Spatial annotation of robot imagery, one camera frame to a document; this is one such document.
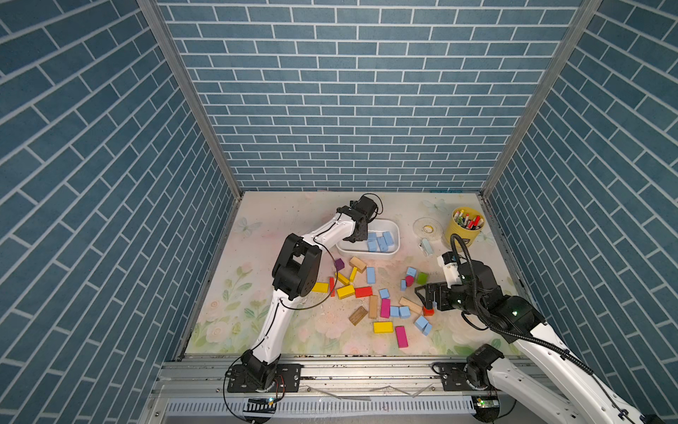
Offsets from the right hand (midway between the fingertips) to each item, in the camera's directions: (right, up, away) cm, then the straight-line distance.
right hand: (430, 289), depth 75 cm
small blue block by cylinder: (-5, -2, +15) cm, 16 cm away
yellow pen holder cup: (+21, +19, +23) cm, 36 cm away
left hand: (-19, +14, +27) cm, 36 cm away
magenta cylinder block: (-2, -2, +17) cm, 17 cm away
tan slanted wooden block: (-3, -8, +11) cm, 15 cm away
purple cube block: (-27, +3, +21) cm, 35 cm away
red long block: (-18, -5, +16) cm, 25 cm away
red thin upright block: (-29, -3, +14) cm, 33 cm away
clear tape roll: (+8, +16, +33) cm, 38 cm away
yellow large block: (-25, -5, +14) cm, 29 cm away
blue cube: (-14, +9, +27) cm, 32 cm away
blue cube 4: (-12, -5, +14) cm, 19 cm away
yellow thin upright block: (-22, 0, +18) cm, 29 cm away
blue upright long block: (-16, 0, +19) cm, 25 cm away
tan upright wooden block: (-16, -9, +12) cm, 21 cm away
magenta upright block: (-12, -9, +12) cm, 19 cm away
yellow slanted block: (-26, -1, +17) cm, 31 cm away
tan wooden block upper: (-20, +4, +21) cm, 29 cm away
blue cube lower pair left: (-9, -10, +9) cm, 16 cm away
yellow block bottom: (-13, -14, +8) cm, 20 cm away
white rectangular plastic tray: (-12, +17, +29) cm, 36 cm away
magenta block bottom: (-7, -17, +6) cm, 19 cm away
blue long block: (-8, +12, +30) cm, 33 cm away
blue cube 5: (-1, -13, +7) cm, 15 cm away
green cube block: (+3, -1, +19) cm, 19 cm away
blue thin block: (-11, +10, +27) cm, 31 cm away
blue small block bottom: (+1, -14, +6) cm, 15 cm away
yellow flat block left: (-33, -4, +18) cm, 38 cm away
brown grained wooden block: (-21, -11, +10) cm, 25 cm away
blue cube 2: (-15, +11, +30) cm, 35 cm away
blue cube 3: (-1, +1, +19) cm, 19 cm away
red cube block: (+3, -11, +11) cm, 16 cm away
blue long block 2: (-15, +14, +30) cm, 36 cm away
